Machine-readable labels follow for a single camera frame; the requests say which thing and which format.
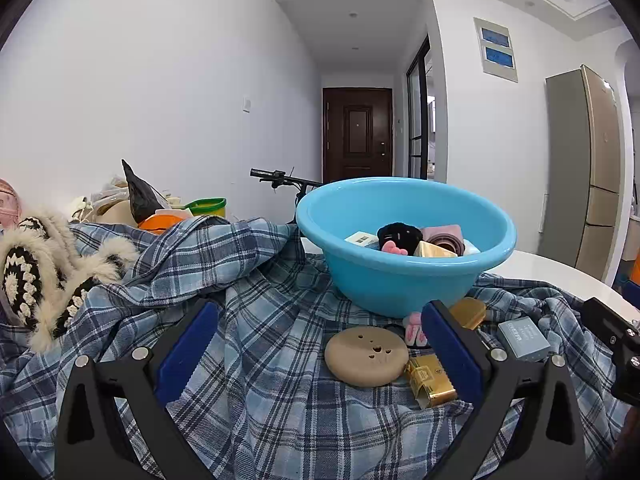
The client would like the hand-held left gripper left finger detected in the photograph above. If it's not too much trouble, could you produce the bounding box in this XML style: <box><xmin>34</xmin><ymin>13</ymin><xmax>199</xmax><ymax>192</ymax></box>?
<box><xmin>54</xmin><ymin>297</ymin><xmax>223</xmax><ymax>480</ymax></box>

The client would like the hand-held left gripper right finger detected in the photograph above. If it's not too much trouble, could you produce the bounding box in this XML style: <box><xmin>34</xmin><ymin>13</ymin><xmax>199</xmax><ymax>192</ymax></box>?
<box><xmin>421</xmin><ymin>300</ymin><xmax>587</xmax><ymax>480</ymax></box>

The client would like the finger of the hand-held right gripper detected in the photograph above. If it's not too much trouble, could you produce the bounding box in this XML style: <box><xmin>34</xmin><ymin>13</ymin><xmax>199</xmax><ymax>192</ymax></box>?
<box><xmin>580</xmin><ymin>297</ymin><xmax>640</xmax><ymax>406</ymax></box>

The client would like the pink white plush toy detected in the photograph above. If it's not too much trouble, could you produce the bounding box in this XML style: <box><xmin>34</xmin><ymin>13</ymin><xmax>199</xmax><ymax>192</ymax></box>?
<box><xmin>404</xmin><ymin>311</ymin><xmax>430</xmax><ymax>348</ymax></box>

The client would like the beige round disc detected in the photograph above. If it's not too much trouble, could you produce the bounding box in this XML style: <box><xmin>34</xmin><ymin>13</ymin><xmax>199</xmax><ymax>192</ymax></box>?
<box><xmin>324</xmin><ymin>325</ymin><xmax>410</xmax><ymax>388</ymax></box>

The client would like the blue plastic basin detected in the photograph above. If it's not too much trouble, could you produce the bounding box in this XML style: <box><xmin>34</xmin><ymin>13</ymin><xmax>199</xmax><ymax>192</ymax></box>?
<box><xmin>295</xmin><ymin>176</ymin><xmax>517</xmax><ymax>318</ymax></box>

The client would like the green rimmed container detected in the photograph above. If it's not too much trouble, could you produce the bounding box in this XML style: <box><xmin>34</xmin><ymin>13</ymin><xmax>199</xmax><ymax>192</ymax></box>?
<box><xmin>184</xmin><ymin>197</ymin><xmax>228</xmax><ymax>218</ymax></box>

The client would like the gold foil packet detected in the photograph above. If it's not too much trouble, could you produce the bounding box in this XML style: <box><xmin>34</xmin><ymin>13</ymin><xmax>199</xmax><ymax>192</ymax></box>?
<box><xmin>403</xmin><ymin>355</ymin><xmax>458</xmax><ymax>409</ymax></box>

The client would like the gold brown box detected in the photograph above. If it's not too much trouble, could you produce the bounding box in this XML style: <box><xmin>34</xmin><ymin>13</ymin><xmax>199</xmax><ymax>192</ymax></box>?
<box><xmin>448</xmin><ymin>296</ymin><xmax>487</xmax><ymax>331</ymax></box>

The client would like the grey blue box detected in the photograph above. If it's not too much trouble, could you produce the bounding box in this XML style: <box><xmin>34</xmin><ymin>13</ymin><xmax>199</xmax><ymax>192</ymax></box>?
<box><xmin>497</xmin><ymin>317</ymin><xmax>552</xmax><ymax>362</ymax></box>

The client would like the blue plaid shirt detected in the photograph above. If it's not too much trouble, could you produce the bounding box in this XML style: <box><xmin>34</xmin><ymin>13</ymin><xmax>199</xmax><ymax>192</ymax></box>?
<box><xmin>0</xmin><ymin>216</ymin><xmax>633</xmax><ymax>480</ymax></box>

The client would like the pink tape roll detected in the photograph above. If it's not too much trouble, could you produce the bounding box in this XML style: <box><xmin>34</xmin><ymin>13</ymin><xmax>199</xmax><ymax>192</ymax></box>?
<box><xmin>419</xmin><ymin>223</ymin><xmax>467</xmax><ymax>256</ymax></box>

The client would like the black plush with pink paw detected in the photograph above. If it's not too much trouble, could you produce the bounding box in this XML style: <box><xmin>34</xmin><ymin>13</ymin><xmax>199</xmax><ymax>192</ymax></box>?
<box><xmin>376</xmin><ymin>221</ymin><xmax>426</xmax><ymax>256</ymax></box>

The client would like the orange round item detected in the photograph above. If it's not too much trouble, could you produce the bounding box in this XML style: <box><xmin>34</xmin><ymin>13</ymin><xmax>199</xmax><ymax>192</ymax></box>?
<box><xmin>137</xmin><ymin>212</ymin><xmax>193</xmax><ymax>236</ymax></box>

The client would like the small white box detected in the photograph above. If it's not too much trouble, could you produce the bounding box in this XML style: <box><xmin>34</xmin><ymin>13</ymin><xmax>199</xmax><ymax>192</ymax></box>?
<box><xmin>344</xmin><ymin>231</ymin><xmax>379</xmax><ymax>249</ymax></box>

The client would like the gold grey refrigerator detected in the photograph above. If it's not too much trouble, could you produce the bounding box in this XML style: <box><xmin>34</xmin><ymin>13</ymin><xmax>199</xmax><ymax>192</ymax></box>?
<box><xmin>537</xmin><ymin>64</ymin><xmax>636</xmax><ymax>286</ymax></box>

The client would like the black plastic bag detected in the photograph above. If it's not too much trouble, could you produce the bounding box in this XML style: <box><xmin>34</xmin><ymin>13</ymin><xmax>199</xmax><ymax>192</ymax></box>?
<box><xmin>121</xmin><ymin>159</ymin><xmax>166</xmax><ymax>226</ymax></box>

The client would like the black white furry crochet bag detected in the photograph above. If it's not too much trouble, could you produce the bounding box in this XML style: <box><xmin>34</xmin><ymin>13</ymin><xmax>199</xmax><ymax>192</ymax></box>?
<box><xmin>0</xmin><ymin>204</ymin><xmax>141</xmax><ymax>353</ymax></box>

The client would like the pink plastic item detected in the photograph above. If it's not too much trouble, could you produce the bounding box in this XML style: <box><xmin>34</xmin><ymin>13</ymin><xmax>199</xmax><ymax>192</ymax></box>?
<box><xmin>0</xmin><ymin>178</ymin><xmax>23</xmax><ymax>231</ymax></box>

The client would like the dark brown door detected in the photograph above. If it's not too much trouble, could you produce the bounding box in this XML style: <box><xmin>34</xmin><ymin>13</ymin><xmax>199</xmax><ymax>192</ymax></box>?
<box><xmin>322</xmin><ymin>87</ymin><xmax>393</xmax><ymax>183</ymax></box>

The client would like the black framed glass door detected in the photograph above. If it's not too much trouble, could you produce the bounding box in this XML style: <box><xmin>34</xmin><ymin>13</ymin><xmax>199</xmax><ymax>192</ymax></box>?
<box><xmin>406</xmin><ymin>35</ymin><xmax>436</xmax><ymax>181</ymax></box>

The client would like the bicycle handlebar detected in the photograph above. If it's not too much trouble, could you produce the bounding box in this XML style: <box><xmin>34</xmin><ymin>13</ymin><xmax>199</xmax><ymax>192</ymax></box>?
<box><xmin>250</xmin><ymin>167</ymin><xmax>326</xmax><ymax>223</ymax></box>

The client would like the grey wall panel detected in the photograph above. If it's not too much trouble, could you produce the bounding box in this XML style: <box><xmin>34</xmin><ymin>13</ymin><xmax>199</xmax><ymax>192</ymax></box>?
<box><xmin>473</xmin><ymin>16</ymin><xmax>520</xmax><ymax>83</ymax></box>

